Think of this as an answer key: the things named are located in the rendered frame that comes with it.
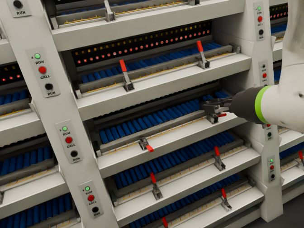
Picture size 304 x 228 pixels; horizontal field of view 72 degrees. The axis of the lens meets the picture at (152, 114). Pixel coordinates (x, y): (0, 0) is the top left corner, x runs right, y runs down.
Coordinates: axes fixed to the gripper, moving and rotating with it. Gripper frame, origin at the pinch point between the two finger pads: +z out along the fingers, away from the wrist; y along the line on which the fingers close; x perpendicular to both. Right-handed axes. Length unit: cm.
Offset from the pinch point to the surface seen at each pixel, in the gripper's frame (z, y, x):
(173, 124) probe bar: 2.5, -14.2, -3.2
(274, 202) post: 5, 23, -53
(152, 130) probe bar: 2.2, -22.2, -2.4
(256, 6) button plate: -7.4, 21.6, 27.7
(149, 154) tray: -0.9, -26.4, -9.1
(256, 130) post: 0.8, 18.0, -16.2
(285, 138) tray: 3.0, 33.6, -25.6
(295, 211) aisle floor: 4, 33, -61
